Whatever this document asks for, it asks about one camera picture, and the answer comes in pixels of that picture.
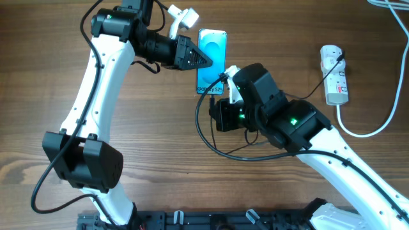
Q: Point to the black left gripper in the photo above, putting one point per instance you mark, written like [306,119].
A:
[183,46]

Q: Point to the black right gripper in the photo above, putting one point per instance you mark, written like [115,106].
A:
[224,122]

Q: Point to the teal screen smartphone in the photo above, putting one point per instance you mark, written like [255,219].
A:
[214,44]

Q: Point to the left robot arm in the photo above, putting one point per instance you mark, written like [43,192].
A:
[80,152]

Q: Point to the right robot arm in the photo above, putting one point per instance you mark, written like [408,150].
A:
[257,104]

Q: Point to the white USB charger adapter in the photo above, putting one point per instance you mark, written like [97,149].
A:
[331,63]

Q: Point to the white power strip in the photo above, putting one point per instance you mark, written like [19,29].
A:
[335,84]

